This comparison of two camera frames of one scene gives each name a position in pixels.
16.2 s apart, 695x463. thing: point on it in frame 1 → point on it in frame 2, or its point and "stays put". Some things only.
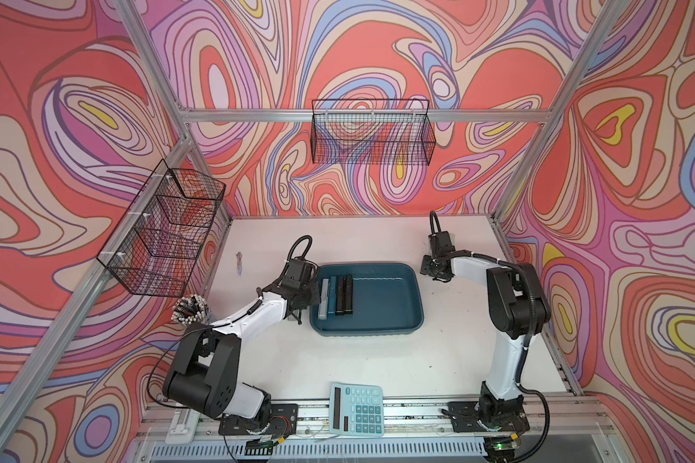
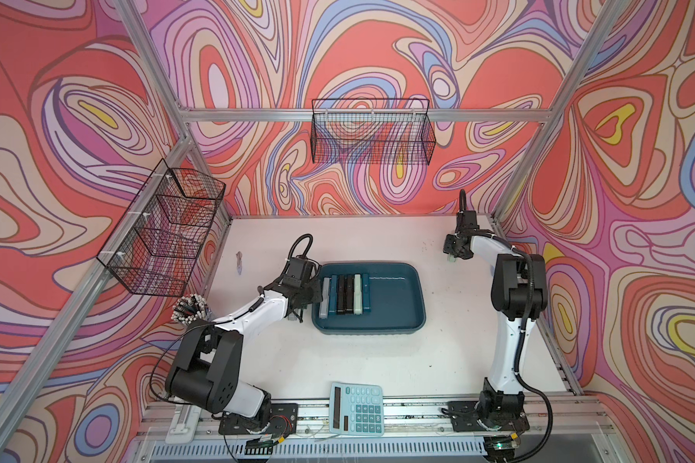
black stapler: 340,295 stays put
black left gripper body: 310,295 stays put
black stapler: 348,293 stays put
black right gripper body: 430,266 → 453,247
